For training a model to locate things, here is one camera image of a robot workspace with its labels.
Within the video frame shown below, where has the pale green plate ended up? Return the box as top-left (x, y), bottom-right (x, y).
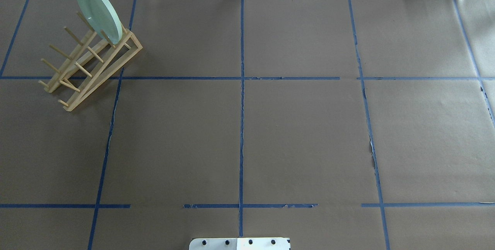
top-left (77, 0), bottom-right (123, 44)

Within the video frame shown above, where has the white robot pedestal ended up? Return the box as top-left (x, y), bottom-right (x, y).
top-left (189, 237), bottom-right (291, 250)

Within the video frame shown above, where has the wooden plate rack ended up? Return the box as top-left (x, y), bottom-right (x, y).
top-left (38, 11), bottom-right (143, 112)

